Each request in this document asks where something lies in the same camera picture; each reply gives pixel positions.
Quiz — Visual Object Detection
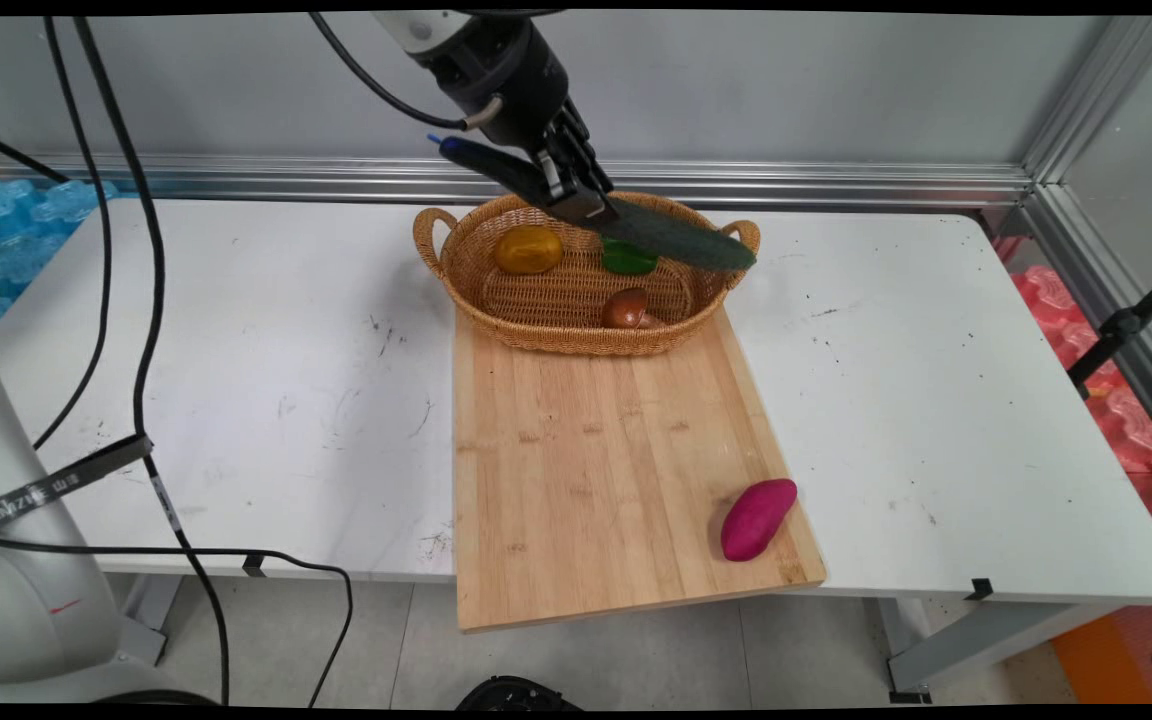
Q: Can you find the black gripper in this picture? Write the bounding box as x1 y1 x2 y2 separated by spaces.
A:
422 14 617 227

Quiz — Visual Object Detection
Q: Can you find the long dark green cucumber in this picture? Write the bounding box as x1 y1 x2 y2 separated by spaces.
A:
438 134 759 273

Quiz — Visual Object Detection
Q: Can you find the yellow toy potato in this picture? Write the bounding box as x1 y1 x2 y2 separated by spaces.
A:
493 225 565 276

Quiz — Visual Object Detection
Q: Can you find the green toy bell pepper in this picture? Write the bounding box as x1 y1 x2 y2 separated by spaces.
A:
600 236 659 277

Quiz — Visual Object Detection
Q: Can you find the woven wicker basket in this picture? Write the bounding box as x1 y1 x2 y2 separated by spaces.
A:
412 190 762 358

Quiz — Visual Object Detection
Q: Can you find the brown toy mushroom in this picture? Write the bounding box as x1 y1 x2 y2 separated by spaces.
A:
601 287 667 330

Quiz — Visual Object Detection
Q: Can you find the bamboo cutting board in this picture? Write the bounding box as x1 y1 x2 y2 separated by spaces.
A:
452 305 828 634

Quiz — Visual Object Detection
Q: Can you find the purple toy sweet potato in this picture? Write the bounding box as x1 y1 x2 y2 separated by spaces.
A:
720 478 799 563

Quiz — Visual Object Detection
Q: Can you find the black round floor object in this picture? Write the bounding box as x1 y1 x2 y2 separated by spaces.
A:
456 675 585 711

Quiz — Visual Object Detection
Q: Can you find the blue foam mat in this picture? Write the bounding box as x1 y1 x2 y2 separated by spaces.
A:
0 178 149 336

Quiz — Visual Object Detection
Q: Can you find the black tripod stand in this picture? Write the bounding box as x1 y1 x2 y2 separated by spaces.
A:
1066 256 1152 399

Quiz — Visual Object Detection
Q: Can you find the red foam mat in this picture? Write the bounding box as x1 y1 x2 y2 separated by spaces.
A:
991 236 1152 561

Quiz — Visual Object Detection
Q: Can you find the grey metal table leg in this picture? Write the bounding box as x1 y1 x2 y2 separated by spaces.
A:
876 596 1122 705

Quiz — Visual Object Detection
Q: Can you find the orange floor panel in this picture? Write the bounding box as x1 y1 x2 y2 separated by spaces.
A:
1049 590 1152 706

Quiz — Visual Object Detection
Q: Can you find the black gripper cable silver plug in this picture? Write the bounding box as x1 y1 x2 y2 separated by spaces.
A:
308 12 505 133

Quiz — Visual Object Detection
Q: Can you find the aluminium back frame rail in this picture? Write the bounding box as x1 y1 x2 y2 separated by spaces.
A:
0 152 1035 211

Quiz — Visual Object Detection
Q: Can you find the thick black hanging cable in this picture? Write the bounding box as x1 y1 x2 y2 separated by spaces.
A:
72 14 231 706

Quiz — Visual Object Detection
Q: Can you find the thin black hanging cable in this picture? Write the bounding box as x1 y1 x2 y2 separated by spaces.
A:
32 14 115 451

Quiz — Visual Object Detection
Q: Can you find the black cable over floor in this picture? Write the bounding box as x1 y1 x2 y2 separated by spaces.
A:
0 535 355 708

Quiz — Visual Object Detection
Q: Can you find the aluminium corner frame post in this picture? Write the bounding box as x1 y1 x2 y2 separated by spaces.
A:
1020 14 1152 189

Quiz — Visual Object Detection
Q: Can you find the aluminium side frame rail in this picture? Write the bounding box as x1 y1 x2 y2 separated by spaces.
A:
1018 183 1152 467

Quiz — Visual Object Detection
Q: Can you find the black cable behind table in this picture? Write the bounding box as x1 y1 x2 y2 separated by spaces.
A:
0 122 71 185

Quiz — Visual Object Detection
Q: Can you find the black printed velcro strap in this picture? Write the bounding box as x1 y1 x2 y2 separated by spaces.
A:
0 433 156 543

